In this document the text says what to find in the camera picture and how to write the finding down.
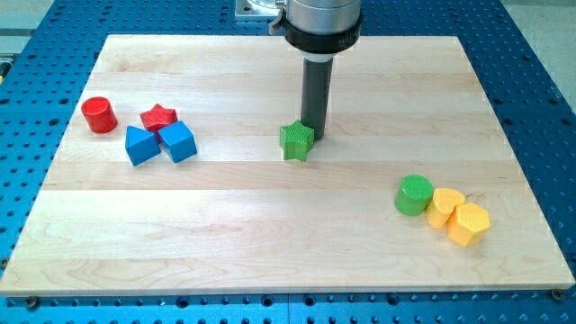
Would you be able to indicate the black pusher mount collar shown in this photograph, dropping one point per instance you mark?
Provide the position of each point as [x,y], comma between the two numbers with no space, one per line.
[321,44]

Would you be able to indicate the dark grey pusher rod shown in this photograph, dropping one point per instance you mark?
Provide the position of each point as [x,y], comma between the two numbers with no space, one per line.
[315,95]

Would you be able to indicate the green star block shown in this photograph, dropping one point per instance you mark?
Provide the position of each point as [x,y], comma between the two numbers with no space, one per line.
[296,140]

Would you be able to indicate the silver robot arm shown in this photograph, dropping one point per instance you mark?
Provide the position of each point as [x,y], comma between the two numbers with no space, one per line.
[319,29]

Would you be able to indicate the red star block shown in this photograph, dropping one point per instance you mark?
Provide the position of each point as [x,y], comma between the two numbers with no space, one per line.
[157,118]

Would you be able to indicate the green cylinder block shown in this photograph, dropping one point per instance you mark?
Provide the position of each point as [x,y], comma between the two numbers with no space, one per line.
[414,194]

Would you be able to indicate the blue cube block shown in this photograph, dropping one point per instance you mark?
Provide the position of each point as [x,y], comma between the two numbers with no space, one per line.
[178,141]

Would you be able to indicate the wooden board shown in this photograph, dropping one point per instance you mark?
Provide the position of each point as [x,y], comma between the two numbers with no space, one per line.
[238,218]

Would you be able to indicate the yellow heart block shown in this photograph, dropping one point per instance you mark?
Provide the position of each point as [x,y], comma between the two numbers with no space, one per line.
[441,206]

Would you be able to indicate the blue triangle block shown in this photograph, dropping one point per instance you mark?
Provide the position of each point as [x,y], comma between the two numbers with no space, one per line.
[141,145]

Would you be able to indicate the yellow hexagon block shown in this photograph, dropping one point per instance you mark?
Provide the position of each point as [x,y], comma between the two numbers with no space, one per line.
[468,224]

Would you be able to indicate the red cylinder block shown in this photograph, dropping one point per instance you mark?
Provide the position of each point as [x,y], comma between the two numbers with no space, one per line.
[99,115]

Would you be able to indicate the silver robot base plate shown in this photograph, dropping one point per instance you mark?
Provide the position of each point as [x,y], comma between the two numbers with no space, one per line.
[255,10]

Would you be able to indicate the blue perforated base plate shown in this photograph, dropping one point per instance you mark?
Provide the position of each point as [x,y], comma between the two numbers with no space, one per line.
[45,82]

